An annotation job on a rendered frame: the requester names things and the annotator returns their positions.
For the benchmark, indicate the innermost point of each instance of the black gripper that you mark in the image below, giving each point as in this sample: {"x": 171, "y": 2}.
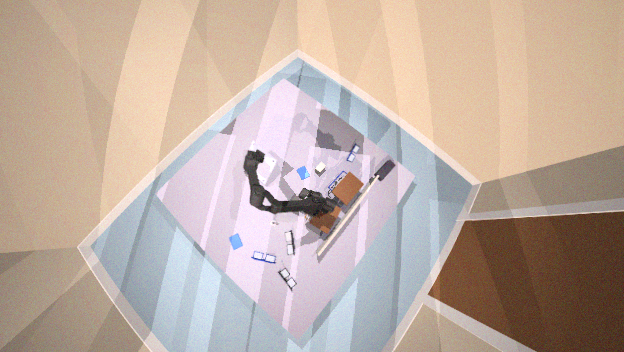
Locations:
{"x": 304, "y": 193}

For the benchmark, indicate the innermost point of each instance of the beige flat panel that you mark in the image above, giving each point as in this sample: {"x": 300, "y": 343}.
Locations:
{"x": 355, "y": 204}

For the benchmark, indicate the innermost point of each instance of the dark-framed glasses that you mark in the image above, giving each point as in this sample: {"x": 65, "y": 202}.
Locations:
{"x": 269, "y": 258}

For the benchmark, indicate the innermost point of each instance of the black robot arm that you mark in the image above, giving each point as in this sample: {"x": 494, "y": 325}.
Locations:
{"x": 310, "y": 205}

